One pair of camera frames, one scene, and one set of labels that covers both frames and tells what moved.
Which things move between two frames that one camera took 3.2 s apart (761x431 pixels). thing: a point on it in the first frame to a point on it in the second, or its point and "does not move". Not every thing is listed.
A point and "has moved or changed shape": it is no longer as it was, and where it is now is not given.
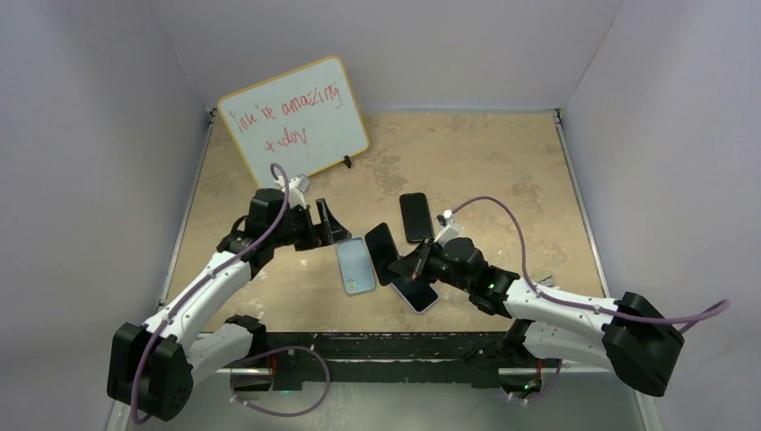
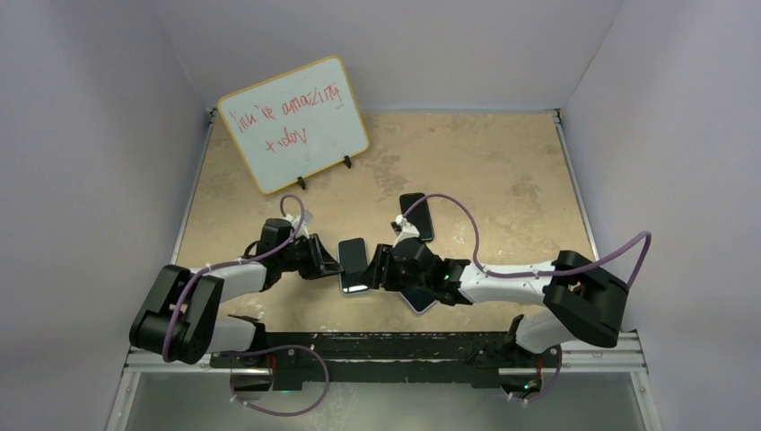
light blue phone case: x=356 y=267 does not move
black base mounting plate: x=297 y=358 does not move
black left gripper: x=328 y=232 to x=320 y=263
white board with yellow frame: x=305 y=119 does not move
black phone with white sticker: x=382 y=249 has moved or changed shape
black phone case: x=416 y=216 does not move
